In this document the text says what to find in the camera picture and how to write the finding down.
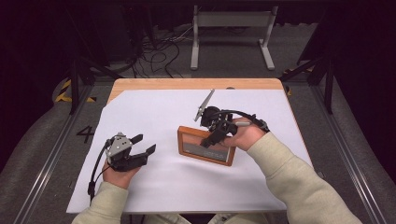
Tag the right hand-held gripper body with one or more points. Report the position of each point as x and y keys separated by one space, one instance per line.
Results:
x=214 y=118

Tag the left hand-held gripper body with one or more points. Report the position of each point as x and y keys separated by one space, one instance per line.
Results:
x=123 y=155

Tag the orange wooden picture frame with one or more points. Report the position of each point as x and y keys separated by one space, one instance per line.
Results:
x=194 y=149

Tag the person's left hand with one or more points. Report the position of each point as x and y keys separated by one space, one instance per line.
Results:
x=120 y=177

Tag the person's right hand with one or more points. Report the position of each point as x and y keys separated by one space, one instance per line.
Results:
x=246 y=137

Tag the white paper sheet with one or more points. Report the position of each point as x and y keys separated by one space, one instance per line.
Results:
x=174 y=189

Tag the person's left leg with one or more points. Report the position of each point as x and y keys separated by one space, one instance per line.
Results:
x=168 y=219

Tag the person's leg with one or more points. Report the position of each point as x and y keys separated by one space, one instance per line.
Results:
x=168 y=219
x=239 y=218

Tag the black metal stand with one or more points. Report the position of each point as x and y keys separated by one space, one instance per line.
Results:
x=328 y=87
x=74 y=81

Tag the person's right leg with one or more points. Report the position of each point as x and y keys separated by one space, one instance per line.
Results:
x=239 y=218

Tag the yellow black hazard tape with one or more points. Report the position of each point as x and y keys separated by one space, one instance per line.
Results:
x=63 y=93

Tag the grey metal stand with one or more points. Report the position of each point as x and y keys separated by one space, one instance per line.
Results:
x=233 y=20

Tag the aluminium floor rail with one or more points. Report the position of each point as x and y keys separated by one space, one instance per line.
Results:
x=348 y=149
x=49 y=158

